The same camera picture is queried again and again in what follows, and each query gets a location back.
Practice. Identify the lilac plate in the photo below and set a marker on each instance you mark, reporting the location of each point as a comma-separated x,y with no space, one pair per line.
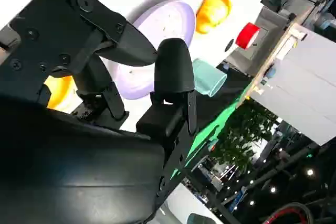
170,24

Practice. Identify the orange and white bread roll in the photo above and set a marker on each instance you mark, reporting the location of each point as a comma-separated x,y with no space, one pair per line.
60,90
212,9

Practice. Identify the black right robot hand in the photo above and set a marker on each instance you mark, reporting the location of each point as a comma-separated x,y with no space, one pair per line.
78,169

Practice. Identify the white partition panel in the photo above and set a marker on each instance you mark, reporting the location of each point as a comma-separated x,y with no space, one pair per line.
302,77

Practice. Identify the grey cabinet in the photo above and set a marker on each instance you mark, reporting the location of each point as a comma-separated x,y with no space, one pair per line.
265,22

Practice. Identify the pale green mug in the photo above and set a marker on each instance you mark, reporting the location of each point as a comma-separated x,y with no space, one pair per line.
207,77

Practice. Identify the red hoop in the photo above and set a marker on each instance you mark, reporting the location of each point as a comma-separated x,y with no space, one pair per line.
288,209

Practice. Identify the red tape roll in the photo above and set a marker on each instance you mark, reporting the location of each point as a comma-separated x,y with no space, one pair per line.
245,35

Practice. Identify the green leafy plant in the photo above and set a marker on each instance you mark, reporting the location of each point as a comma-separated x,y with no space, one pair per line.
241,134

